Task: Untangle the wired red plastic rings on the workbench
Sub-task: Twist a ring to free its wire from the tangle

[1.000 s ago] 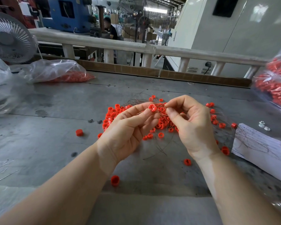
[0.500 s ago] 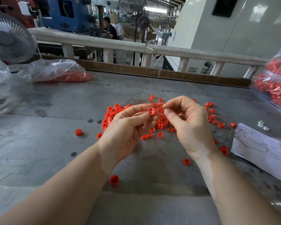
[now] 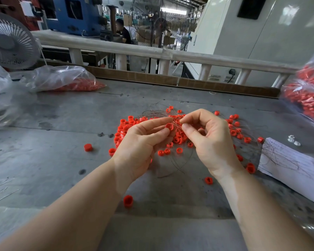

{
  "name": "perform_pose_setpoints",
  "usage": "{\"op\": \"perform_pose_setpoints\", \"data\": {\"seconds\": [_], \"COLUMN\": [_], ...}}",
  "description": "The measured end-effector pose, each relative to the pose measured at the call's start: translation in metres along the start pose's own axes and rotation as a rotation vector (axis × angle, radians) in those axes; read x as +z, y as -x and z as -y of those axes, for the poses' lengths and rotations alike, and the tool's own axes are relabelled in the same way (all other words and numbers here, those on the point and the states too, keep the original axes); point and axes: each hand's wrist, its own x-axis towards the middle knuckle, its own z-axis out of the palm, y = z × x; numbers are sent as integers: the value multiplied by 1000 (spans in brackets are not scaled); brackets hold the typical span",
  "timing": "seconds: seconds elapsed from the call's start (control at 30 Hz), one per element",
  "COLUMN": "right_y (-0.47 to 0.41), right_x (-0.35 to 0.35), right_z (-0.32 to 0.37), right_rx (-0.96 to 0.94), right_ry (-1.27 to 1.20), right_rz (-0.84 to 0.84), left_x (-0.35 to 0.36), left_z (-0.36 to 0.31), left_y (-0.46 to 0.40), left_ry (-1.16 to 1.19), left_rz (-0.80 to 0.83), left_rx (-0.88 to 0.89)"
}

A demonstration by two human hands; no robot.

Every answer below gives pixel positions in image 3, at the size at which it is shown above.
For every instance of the brown wooden board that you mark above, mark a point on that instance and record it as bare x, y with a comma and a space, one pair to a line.
149, 76

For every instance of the blue industrial machine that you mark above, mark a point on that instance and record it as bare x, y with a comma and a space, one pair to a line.
83, 19

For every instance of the person's right hand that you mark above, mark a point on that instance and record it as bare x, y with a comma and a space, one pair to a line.
214, 143

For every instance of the clear bag with red pieces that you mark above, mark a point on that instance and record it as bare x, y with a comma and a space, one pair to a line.
60, 78

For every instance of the pile of red plastic rings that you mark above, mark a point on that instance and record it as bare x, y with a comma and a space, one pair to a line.
125, 127

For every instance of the large grey machine cabinet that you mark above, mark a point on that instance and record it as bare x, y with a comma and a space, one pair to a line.
286, 34

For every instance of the white desk fan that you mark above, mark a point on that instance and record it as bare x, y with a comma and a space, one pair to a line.
10, 41

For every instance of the white metal railing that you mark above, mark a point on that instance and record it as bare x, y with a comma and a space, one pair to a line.
123, 47

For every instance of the small clear plastic piece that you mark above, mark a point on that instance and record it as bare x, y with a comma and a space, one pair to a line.
291, 138
297, 143

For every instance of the person's left forearm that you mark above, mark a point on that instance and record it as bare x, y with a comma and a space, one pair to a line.
63, 217

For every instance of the black pedestal fan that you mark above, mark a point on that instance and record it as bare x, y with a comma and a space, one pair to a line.
159, 25

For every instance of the large clear bag red pieces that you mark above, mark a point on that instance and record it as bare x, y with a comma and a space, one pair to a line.
305, 93

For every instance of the person's right forearm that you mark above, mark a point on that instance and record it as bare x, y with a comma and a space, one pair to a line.
269, 211

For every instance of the white paper sheet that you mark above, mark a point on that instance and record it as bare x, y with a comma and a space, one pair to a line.
293, 172

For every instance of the person's left hand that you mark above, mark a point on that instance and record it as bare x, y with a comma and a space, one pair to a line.
136, 151

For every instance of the red industrial machine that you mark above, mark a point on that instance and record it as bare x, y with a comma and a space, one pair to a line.
9, 7

